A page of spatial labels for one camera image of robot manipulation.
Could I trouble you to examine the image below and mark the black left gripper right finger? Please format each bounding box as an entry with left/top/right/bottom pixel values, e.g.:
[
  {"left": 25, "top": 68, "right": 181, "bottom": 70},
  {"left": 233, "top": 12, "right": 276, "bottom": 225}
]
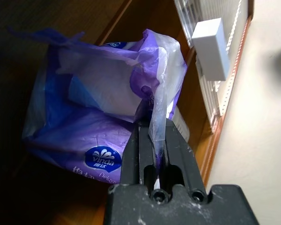
[{"left": 159, "top": 119, "right": 208, "bottom": 196}]

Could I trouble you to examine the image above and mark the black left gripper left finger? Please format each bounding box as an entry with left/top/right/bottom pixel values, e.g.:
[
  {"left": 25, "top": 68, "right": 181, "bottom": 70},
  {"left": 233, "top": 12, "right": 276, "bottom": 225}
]
[{"left": 120, "top": 105, "right": 159, "bottom": 192}]

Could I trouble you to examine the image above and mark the purple tissue package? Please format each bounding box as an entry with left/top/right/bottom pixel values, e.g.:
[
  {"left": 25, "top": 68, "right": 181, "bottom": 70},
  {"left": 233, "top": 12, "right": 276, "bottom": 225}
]
[{"left": 7, "top": 27, "right": 188, "bottom": 186}]

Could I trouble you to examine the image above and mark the ribbed clear cabinet door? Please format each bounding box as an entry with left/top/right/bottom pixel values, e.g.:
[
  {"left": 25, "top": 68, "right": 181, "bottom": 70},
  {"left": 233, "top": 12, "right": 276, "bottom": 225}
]
[{"left": 174, "top": 0, "right": 245, "bottom": 134}]

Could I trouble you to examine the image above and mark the brown wooden cabinet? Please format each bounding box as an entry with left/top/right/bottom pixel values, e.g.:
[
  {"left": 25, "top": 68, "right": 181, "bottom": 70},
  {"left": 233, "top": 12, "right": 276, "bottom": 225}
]
[{"left": 0, "top": 0, "right": 253, "bottom": 225}]

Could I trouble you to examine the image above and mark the white door handle block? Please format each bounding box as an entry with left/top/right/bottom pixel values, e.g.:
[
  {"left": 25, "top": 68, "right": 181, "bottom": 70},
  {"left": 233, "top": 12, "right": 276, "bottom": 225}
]
[{"left": 191, "top": 18, "right": 230, "bottom": 82}]

